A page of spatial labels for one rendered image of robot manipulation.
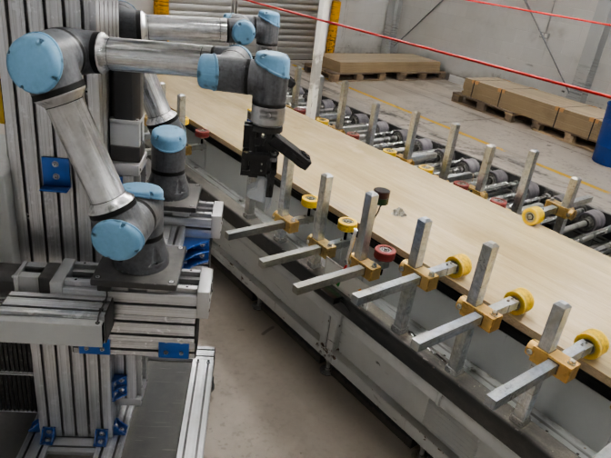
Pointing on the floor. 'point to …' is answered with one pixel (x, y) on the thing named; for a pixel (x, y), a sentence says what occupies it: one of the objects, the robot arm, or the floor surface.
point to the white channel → (317, 58)
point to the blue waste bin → (604, 141)
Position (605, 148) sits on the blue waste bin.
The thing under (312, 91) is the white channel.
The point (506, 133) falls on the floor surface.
